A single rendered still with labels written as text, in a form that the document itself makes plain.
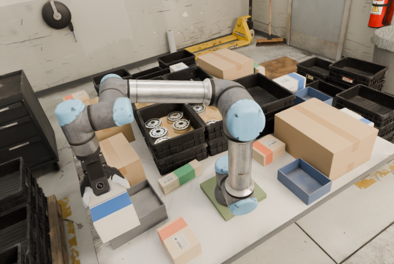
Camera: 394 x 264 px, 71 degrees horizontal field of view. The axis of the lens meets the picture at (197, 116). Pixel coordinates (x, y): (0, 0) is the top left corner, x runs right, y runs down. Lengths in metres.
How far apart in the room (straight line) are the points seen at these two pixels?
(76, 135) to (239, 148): 0.50
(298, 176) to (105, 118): 1.06
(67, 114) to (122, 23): 4.03
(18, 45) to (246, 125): 4.12
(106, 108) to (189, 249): 0.68
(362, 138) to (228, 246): 0.80
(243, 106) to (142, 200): 0.79
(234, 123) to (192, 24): 4.45
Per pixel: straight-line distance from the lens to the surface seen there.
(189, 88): 0.90
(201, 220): 1.35
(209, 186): 1.43
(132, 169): 1.50
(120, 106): 0.76
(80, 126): 0.78
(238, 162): 0.97
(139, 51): 4.91
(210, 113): 1.76
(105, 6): 4.65
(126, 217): 0.92
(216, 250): 1.26
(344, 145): 1.45
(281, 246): 2.10
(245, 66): 2.27
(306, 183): 1.50
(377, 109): 2.56
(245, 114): 0.81
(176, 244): 1.21
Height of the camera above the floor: 1.79
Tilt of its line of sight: 33 degrees down
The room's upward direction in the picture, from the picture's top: 8 degrees counter-clockwise
